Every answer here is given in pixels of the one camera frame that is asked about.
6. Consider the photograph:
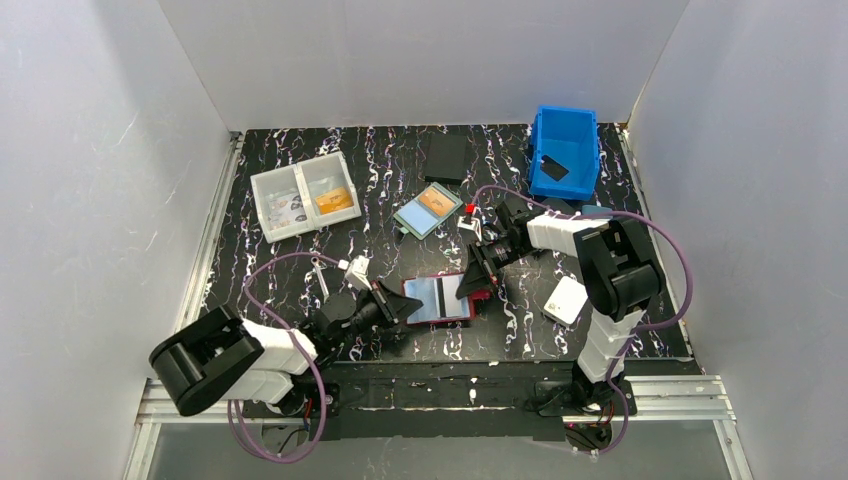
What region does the patterned card in tray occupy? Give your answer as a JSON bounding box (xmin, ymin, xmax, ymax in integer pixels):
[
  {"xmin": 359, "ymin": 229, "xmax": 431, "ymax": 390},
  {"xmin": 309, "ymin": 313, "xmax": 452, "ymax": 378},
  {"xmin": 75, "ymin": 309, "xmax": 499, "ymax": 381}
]
[{"xmin": 267, "ymin": 192, "xmax": 307, "ymax": 229}]

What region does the green open card wallet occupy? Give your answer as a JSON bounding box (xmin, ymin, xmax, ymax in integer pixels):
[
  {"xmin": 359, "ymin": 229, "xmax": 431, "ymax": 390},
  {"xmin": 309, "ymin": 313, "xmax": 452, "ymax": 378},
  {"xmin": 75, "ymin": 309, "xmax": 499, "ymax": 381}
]
[{"xmin": 393, "ymin": 182, "xmax": 463, "ymax": 240}]

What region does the black card in bin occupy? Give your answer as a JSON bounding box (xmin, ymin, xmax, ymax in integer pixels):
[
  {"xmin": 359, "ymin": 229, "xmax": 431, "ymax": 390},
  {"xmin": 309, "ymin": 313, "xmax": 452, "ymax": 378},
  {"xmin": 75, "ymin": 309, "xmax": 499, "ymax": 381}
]
[{"xmin": 540, "ymin": 155, "xmax": 570, "ymax": 182}]

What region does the aluminium frame rail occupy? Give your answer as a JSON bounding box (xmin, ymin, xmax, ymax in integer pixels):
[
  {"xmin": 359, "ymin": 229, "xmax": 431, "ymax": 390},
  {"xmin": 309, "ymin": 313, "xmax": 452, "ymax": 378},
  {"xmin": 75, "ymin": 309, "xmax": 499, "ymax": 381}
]
[{"xmin": 126, "ymin": 127, "xmax": 750, "ymax": 479}]

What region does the black wallet at back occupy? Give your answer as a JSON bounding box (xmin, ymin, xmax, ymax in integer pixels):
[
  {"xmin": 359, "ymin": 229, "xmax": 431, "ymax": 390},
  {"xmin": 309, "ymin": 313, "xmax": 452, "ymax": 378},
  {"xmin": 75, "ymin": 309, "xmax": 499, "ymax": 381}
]
[{"xmin": 424, "ymin": 134, "xmax": 468, "ymax": 185}]

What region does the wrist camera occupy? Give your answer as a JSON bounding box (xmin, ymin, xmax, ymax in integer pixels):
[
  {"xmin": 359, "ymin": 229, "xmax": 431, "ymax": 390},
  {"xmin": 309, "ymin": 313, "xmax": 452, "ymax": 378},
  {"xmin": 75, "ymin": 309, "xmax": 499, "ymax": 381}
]
[
  {"xmin": 457, "ymin": 203, "xmax": 483, "ymax": 242},
  {"xmin": 338, "ymin": 255, "xmax": 372, "ymax": 290}
]

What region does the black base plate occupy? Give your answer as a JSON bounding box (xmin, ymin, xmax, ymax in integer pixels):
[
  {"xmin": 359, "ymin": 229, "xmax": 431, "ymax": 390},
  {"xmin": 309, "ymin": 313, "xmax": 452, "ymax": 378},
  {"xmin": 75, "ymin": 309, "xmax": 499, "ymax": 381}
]
[{"xmin": 241, "ymin": 357, "xmax": 637, "ymax": 444}]

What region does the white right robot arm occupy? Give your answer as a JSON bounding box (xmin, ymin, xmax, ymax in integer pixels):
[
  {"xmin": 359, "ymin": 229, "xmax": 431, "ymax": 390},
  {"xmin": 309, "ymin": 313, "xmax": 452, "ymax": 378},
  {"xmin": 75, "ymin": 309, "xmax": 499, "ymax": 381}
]
[{"xmin": 456, "ymin": 201, "xmax": 665, "ymax": 386}]

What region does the dark grey flat wallet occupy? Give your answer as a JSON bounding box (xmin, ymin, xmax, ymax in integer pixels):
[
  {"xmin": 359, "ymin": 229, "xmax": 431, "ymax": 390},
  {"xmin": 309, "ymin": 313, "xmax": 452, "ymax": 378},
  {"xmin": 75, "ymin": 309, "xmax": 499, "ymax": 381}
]
[{"xmin": 541, "ymin": 198, "xmax": 577, "ymax": 216}]

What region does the orange card in tray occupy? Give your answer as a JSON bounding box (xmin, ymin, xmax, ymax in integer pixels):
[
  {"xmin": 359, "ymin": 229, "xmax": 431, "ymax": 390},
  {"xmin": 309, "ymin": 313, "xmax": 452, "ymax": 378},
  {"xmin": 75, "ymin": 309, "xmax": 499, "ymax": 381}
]
[{"xmin": 315, "ymin": 187, "xmax": 354, "ymax": 215}]

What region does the white card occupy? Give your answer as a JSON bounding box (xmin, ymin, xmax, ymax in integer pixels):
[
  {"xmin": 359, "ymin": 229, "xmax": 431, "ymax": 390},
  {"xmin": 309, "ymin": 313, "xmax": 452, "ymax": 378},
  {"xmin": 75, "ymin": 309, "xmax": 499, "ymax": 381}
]
[{"xmin": 543, "ymin": 277, "xmax": 588, "ymax": 326}]

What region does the blue snap wallet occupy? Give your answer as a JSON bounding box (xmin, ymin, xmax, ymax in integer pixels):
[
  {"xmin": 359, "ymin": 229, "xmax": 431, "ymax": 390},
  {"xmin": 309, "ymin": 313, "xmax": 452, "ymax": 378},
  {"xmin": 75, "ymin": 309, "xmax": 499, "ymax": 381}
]
[{"xmin": 581, "ymin": 204, "xmax": 612, "ymax": 217}]

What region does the blue plastic bin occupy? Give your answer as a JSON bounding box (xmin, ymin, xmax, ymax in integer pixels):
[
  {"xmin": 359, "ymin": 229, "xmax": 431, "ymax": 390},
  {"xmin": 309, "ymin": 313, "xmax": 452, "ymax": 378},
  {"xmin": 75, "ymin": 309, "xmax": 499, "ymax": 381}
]
[{"xmin": 528, "ymin": 105, "xmax": 600, "ymax": 201}]

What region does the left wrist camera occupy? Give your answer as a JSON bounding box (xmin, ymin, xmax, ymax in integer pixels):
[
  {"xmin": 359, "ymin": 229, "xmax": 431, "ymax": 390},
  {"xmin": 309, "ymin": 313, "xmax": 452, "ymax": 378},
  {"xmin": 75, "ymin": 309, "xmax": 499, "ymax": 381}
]
[{"xmin": 338, "ymin": 255, "xmax": 372, "ymax": 290}]

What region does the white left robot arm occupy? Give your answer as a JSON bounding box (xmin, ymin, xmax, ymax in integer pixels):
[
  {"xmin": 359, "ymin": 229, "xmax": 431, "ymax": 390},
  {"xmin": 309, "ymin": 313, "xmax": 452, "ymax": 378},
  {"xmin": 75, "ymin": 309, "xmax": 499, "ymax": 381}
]
[{"xmin": 149, "ymin": 281, "xmax": 424, "ymax": 417}]

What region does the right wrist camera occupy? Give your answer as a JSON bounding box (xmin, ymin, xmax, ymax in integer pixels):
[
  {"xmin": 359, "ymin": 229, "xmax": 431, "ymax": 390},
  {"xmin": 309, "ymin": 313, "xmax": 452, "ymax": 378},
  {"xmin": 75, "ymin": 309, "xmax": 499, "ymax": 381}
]
[{"xmin": 457, "ymin": 203, "xmax": 483, "ymax": 242}]

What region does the clear two-compartment tray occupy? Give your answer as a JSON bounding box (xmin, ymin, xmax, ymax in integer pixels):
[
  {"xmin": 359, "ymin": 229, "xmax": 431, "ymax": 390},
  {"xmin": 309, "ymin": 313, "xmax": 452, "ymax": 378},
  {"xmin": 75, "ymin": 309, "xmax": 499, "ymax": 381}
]
[{"xmin": 251, "ymin": 152, "xmax": 362, "ymax": 243}]

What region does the silver wrench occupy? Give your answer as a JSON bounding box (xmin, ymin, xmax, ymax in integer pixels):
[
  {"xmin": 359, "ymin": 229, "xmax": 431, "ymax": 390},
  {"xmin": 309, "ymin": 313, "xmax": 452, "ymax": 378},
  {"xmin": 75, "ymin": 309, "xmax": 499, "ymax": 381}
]
[{"xmin": 311, "ymin": 257, "xmax": 330, "ymax": 302}]

